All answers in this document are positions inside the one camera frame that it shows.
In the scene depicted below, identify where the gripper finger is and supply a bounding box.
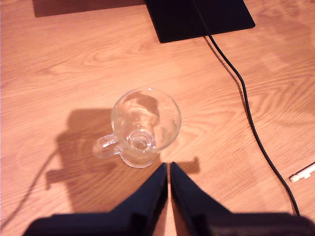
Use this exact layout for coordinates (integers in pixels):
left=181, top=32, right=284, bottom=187
left=169, top=161, right=234, bottom=236
left=109, top=162, right=169, bottom=236

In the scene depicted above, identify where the small footed glass cup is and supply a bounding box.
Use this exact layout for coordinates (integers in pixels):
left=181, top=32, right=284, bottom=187
left=92, top=88, right=182, bottom=169

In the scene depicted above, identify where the white pen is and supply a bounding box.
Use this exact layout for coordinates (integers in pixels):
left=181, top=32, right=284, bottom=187
left=289, top=161, right=315, bottom=183

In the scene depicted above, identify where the large black Huawei monitor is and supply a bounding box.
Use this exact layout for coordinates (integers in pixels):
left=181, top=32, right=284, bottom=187
left=144, top=0, right=256, bottom=44

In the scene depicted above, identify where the thick black cable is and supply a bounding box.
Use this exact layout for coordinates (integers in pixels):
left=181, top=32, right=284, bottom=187
left=191, top=0, right=301, bottom=217

